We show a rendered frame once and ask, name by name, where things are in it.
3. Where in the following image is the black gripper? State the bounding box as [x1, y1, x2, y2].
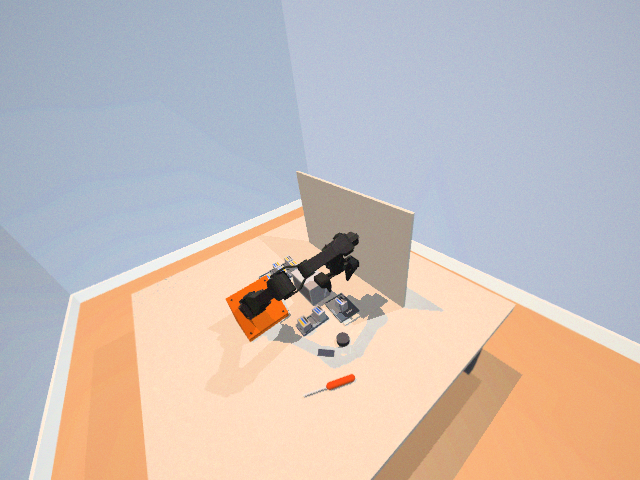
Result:
[314, 255, 359, 293]

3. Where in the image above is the beige flat panel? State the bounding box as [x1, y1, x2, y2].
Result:
[296, 171, 415, 308]

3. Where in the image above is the orange-handled screwdriver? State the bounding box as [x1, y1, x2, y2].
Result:
[303, 374, 355, 397]

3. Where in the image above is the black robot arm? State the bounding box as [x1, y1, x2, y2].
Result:
[238, 232, 359, 320]

